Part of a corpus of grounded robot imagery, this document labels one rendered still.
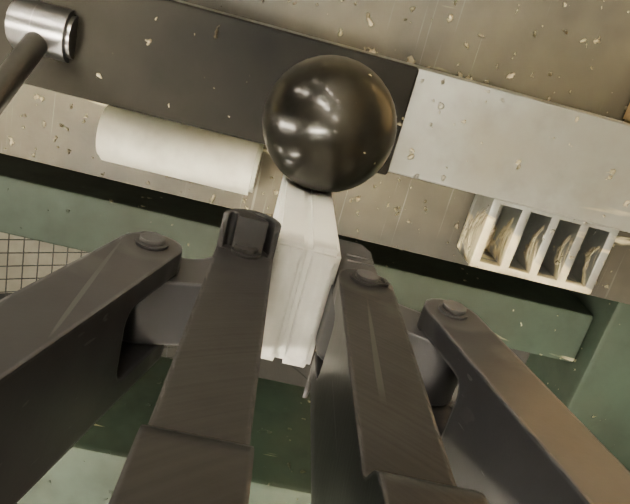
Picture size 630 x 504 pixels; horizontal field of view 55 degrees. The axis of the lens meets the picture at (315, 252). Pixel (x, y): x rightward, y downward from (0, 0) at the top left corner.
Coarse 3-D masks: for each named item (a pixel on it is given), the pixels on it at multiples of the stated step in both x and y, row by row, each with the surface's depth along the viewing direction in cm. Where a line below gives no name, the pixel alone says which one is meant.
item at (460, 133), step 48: (432, 96) 28; (480, 96) 28; (528, 96) 30; (432, 144) 29; (480, 144) 29; (528, 144) 29; (576, 144) 29; (624, 144) 29; (480, 192) 30; (528, 192) 30; (576, 192) 30; (624, 192) 30
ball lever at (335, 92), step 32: (320, 64) 16; (352, 64) 16; (288, 96) 16; (320, 96) 15; (352, 96) 15; (384, 96) 16; (288, 128) 16; (320, 128) 15; (352, 128) 15; (384, 128) 16; (288, 160) 16; (320, 160) 16; (352, 160) 16; (384, 160) 17
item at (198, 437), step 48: (240, 240) 12; (240, 288) 11; (192, 336) 9; (240, 336) 9; (192, 384) 8; (240, 384) 8; (144, 432) 6; (192, 432) 7; (240, 432) 7; (144, 480) 6; (192, 480) 6; (240, 480) 6
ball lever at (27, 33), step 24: (24, 0) 25; (24, 24) 25; (48, 24) 25; (72, 24) 25; (24, 48) 24; (48, 48) 25; (72, 48) 26; (0, 72) 23; (24, 72) 24; (0, 96) 22
